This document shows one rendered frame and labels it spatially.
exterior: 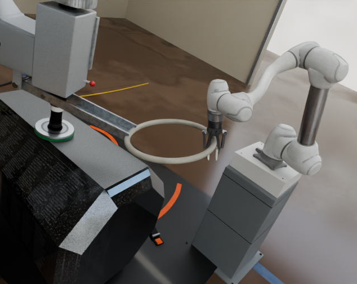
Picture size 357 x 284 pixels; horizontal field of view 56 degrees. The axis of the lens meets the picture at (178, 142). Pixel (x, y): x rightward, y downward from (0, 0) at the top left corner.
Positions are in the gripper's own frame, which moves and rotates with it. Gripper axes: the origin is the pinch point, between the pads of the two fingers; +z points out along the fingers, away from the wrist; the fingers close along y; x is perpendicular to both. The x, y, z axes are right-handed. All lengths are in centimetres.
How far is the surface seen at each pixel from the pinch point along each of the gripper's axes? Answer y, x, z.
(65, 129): 84, -18, -4
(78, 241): 68, 35, 31
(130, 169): 45.2, 0.6, 10.7
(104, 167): 59, 4, 7
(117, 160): 53, -5, 8
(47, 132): 92, -10, -6
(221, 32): -76, -529, 23
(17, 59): 101, -10, -47
